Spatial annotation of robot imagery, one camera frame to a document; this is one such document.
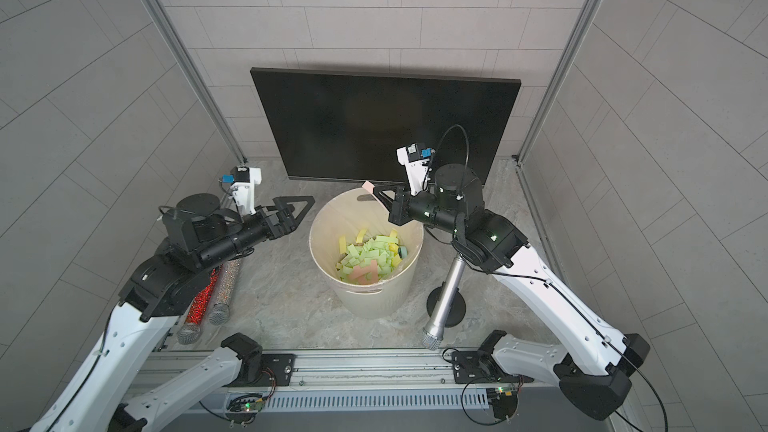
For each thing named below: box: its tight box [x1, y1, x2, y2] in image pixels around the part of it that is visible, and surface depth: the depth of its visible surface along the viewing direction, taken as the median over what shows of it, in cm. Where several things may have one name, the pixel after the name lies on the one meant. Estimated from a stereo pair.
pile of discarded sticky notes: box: [336, 229, 409, 285], surface depth 82 cm
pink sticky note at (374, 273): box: [368, 260, 379, 285], surface depth 80 cm
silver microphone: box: [422, 253, 465, 351], surface depth 68 cm
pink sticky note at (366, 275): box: [353, 260, 378, 285], surface depth 80 cm
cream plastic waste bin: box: [309, 187, 424, 320], surface depth 75 cm
